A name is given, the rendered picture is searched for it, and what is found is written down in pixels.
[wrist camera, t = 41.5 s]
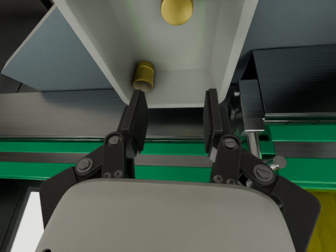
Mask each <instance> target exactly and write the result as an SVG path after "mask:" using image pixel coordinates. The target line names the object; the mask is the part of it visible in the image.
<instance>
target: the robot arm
mask: <svg viewBox="0 0 336 252"><path fill-rule="evenodd" d="M149 119H150V113H149V109H148V105H147V101H146V97H145V93H144V91H142V90H141V89H134V90H133V93H132V96H131V99H130V102H129V105H126V106H125V107H124V109H123V112H122V115H121V118H120V121H119V124H118V127H117V130H116V131H114V132H111V133H109V134H108V135H107V136H106V137H105V138H104V141H103V145H101V146H100V147H98V148H97V149H95V150H94V151H92V152H91V153H89V154H87V155H86V156H84V157H83V158H81V159H80V160H79V161H78V162H77V163H76V165H75V166H74V167H73V166H71V167H69V168H67V169H65V170H63V171H61V172H60V173H58V174H56V175H54V176H52V177H50V178H48V179H47V180H45V181H44V182H43V183H42V184H41V185H40V187H39V199H40V207H41V214H42V222H43V229H44V232H43V234H42V236H41V238H40V240H39V243H38V245H37V247H36V249H35V252H306V251H307V248H308V246H309V243H310V240H311V237H312V234H313V231H314V229H315V226H316V223H317V220H318V217H319V214H320V212H321V204H320V202H319V200H318V199H317V198H316V197H315V196H314V195H313V194H311V193H310V192H308V191H306V190H304V189H303V188H301V187H299V186H298V185H296V184H294V183H293V182H291V181H289V180H288V179H286V178H284V177H283V176H281V175H280V176H278V175H276V174H275V173H274V171H273V169H272V168H271V167H270V166H268V165H267V164H266V163H264V162H263V161H261V160H260V159H259V158H257V157H256V156H255V155H253V154H252V153H250V152H249V151H248V150H246V149H245V148H243V147H242V141H241V139H240V138H239V137H238V136H236V135H234V134H232V133H231V128H230V122H229V117H228V111H227V107H226V105H219V101H218V94H217V89H216V88H209V89H208V90H206V92H205V101H204V109H203V130H204V146H205V153H207V154H208V157H209V158H210V159H211V160H212V161H213V165H212V170H211V175H210V179H209V182H191V181H173V180H153V179H135V163H134V158H135V157H136V156H137V155H140V154H141V151H143V149H144V144H145V139H146V134H147V129H148V124H149ZM238 184H240V185H238Z"/></svg>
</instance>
